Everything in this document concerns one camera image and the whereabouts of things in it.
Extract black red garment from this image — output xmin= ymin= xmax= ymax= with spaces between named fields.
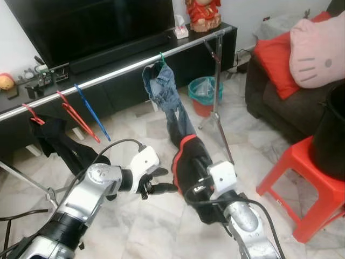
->
xmin=171 ymin=134 xmax=230 ymax=224

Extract blue plastic hanger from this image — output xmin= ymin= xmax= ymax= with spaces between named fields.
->
xmin=74 ymin=84 xmax=111 ymax=142

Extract red plastic hanger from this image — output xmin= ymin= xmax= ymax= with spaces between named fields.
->
xmin=57 ymin=91 xmax=101 ymax=144
xmin=22 ymin=104 xmax=46 ymax=126

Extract blue denim jeans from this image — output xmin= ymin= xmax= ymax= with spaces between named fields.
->
xmin=142 ymin=61 xmax=197 ymax=149

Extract red bin with green bag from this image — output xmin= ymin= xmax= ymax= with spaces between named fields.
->
xmin=188 ymin=76 xmax=223 ymax=118

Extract black tv console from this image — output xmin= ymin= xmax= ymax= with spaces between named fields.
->
xmin=0 ymin=22 xmax=238 ymax=157

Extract black shirt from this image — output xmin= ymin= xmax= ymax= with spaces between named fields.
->
xmin=30 ymin=114 xmax=111 ymax=179

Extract red plastic stool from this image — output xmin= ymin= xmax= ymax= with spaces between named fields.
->
xmin=256 ymin=135 xmax=345 ymax=243

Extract silver metal clothes rack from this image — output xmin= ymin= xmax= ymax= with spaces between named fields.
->
xmin=0 ymin=30 xmax=235 ymax=211

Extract dark grey fabric sofa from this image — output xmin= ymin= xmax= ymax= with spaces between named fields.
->
xmin=245 ymin=0 xmax=345 ymax=144

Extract black small device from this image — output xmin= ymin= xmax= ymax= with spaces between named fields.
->
xmin=54 ymin=64 xmax=72 ymax=84

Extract black plastic bucket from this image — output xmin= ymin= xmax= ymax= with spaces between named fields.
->
xmin=310 ymin=84 xmax=345 ymax=181

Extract white pink tissue pack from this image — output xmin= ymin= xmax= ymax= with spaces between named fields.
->
xmin=174 ymin=15 xmax=189 ymax=39

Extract black remote control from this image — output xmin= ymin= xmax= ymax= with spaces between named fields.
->
xmin=38 ymin=71 xmax=56 ymax=90

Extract red cushion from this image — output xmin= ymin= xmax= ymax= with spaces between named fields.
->
xmin=253 ymin=11 xmax=332 ymax=100

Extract black clip stand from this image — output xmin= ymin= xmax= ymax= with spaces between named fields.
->
xmin=24 ymin=84 xmax=44 ymax=99

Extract black flat television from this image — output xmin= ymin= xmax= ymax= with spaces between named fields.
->
xmin=5 ymin=0 xmax=176 ymax=68

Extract red robed figurine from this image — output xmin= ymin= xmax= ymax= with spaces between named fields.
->
xmin=185 ymin=0 xmax=222 ymax=33

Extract yellow red round plush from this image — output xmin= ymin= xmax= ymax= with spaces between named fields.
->
xmin=0 ymin=73 xmax=15 ymax=91

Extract pink cat face cushion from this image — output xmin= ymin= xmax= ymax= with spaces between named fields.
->
xmin=289 ymin=13 xmax=345 ymax=90

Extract white lace covered side table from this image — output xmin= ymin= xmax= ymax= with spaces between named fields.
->
xmin=253 ymin=13 xmax=313 ymax=41

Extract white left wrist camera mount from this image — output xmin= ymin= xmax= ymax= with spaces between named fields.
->
xmin=129 ymin=146 xmax=161 ymax=184

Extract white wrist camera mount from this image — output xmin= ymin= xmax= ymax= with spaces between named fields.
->
xmin=208 ymin=161 xmax=238 ymax=195
xmin=129 ymin=146 xmax=161 ymax=184

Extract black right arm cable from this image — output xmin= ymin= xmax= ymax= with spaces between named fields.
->
xmin=184 ymin=186 xmax=286 ymax=259

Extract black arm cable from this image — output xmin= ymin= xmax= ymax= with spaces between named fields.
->
xmin=184 ymin=186 xmax=286 ymax=259
xmin=70 ymin=139 xmax=147 ymax=189

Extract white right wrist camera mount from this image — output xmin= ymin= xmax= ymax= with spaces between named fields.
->
xmin=208 ymin=161 xmax=238 ymax=195

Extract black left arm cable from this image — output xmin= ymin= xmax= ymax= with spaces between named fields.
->
xmin=70 ymin=139 xmax=147 ymax=189

